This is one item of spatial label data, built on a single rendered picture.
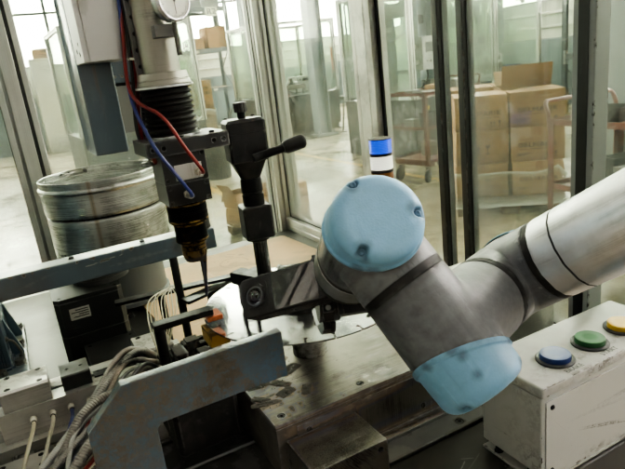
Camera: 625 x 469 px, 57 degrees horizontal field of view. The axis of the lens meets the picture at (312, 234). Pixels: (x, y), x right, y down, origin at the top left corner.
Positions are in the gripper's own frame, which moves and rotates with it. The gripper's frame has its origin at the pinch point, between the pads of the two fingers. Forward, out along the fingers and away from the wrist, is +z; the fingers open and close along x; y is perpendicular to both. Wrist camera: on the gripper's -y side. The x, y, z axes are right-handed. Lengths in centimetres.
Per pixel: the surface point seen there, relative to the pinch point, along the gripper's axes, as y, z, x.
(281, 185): 7, 113, 66
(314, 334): 0.0, 6.3, -2.5
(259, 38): 5, 84, 106
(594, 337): 38.2, 2.4, -9.3
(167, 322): -20.6, 9.8, 2.9
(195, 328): -22, 61, 10
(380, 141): 20.2, 23.0, 34.3
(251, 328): -8.7, 10.8, 0.3
